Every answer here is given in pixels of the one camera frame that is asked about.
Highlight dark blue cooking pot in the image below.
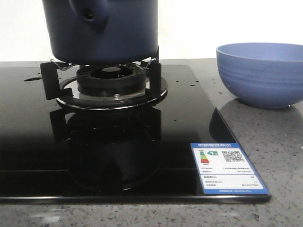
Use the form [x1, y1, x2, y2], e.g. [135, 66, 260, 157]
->
[42, 0, 158, 64]

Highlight light blue ceramic bowl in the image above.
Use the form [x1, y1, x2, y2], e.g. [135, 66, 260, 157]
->
[216, 43, 303, 109]

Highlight black metal pot support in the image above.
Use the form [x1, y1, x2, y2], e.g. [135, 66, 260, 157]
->
[40, 52, 167, 104]

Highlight black gas burner head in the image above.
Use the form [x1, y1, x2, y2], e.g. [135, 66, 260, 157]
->
[76, 64, 146, 97]

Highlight black glass gas stove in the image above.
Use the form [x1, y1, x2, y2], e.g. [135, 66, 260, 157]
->
[0, 65, 271, 204]

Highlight blue energy efficiency label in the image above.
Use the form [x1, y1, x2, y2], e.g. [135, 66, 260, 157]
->
[190, 143, 270, 195]

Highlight chrome burner drip ring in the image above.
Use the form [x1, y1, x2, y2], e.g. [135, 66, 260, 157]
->
[56, 77, 169, 111]

